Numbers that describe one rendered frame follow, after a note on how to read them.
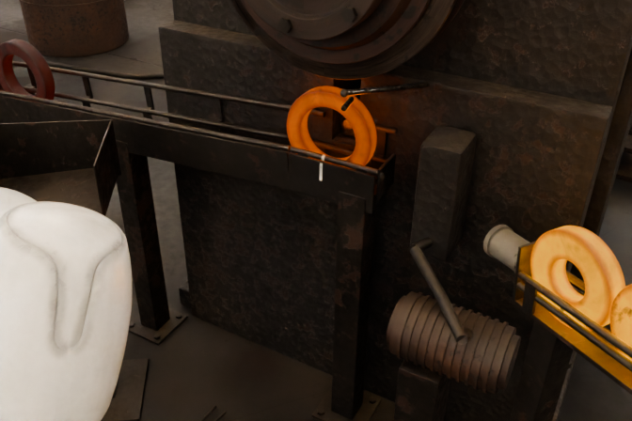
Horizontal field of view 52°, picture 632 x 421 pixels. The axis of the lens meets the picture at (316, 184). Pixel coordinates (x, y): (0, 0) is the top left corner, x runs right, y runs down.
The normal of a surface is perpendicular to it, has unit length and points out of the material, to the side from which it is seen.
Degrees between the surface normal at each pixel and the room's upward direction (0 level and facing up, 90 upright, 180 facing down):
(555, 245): 90
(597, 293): 90
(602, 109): 0
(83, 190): 5
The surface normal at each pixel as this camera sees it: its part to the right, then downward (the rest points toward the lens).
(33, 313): 0.21, 0.06
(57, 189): -0.07, -0.85
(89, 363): 0.76, 0.24
